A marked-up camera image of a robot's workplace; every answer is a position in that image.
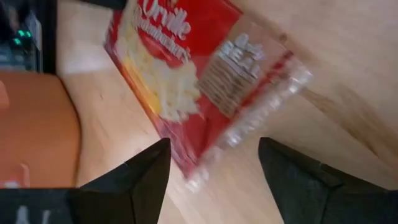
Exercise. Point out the orange plastic basket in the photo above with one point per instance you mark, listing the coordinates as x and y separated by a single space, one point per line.
37 130

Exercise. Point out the black computer tower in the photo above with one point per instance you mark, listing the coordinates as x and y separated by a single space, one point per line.
18 53

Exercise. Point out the red popcorn bag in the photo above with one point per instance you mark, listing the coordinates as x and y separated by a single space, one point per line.
202 62

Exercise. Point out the black aluminium table frame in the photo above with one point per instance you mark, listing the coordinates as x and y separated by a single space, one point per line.
48 37

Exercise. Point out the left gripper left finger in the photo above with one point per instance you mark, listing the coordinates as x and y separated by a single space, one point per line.
130 193

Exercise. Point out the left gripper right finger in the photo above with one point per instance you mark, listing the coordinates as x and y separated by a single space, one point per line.
304 196

